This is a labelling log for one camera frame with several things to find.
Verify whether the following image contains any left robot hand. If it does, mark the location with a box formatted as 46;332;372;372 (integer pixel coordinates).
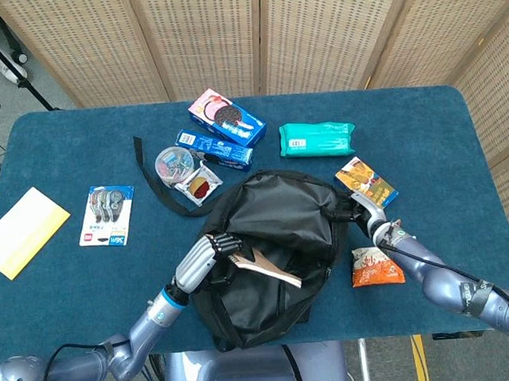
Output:
170;230;247;294

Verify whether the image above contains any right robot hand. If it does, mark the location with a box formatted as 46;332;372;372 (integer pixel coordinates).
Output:
344;189;393;244

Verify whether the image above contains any kraft spiral notebook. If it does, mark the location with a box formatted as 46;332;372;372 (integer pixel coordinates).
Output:
227;246;304;293

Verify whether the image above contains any black fabric backpack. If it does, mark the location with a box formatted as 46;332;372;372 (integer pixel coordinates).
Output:
132;122;362;358

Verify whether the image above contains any yellow blue carton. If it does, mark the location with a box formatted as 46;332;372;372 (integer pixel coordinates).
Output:
334;153;401;215

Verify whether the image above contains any orange white chip bag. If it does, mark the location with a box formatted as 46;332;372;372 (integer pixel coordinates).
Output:
349;245;406;289

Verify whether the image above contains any blue table cloth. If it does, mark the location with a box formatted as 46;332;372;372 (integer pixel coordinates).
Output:
0;80;509;366

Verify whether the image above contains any small clear snack packet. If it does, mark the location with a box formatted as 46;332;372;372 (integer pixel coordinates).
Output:
173;164;225;209

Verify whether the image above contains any green wet wipes pack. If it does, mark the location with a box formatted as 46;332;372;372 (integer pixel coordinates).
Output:
277;119;359;160

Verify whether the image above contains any correction tape blister pack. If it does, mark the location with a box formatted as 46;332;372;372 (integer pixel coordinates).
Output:
75;183;139;249

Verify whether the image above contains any clear tub of clips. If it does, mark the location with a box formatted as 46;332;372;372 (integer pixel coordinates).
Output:
154;145;198;190

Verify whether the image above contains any slim blue cookie box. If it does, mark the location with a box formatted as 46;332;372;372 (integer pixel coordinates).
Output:
174;125;256;176

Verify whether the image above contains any grey robot torso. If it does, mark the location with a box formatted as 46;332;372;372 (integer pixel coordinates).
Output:
160;340;349;381

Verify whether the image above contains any blue pink cookie box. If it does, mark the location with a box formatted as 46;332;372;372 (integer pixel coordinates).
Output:
186;84;268;151

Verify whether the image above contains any wicker folding screen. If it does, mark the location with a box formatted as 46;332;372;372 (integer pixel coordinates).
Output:
0;0;509;276

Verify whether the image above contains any black tripod stand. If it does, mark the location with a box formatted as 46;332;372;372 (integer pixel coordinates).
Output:
0;12;60;115

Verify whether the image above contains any white sneaker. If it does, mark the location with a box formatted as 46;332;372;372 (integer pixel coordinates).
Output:
0;53;29;85

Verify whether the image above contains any yellow strap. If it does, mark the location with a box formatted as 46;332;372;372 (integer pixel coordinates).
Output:
412;334;431;381

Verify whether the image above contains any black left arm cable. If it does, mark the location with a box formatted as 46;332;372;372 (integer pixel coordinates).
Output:
37;340;120;381

